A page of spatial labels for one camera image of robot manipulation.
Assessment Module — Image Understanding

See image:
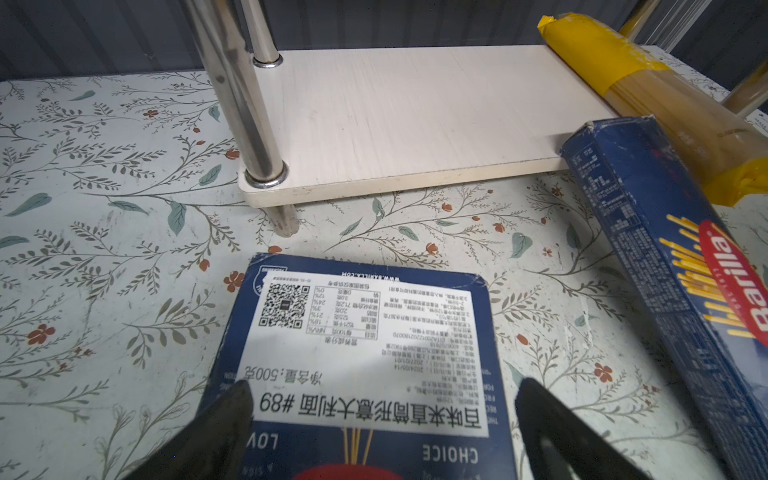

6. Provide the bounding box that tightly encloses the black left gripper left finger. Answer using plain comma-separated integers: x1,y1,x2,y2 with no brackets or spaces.
127,380,254,479

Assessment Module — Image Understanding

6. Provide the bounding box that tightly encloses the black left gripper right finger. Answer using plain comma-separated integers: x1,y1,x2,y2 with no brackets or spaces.
515,377,647,480

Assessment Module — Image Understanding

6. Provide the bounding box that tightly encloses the large blue Barilla box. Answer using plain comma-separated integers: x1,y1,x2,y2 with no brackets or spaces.
201,253,516,479

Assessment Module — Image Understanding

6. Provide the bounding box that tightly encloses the slim blue Barilla spaghetti box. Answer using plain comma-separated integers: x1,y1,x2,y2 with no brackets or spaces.
561,117,767,479

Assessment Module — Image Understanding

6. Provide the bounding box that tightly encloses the yellow spaghetti bag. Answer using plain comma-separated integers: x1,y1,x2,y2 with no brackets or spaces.
538,13,767,207

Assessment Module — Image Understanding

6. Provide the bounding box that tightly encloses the white two-tier shelf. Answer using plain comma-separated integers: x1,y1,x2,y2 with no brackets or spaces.
179,0,768,238

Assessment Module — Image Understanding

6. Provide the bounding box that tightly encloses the floral patterned table mat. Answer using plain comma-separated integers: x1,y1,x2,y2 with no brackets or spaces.
0,44,768,480

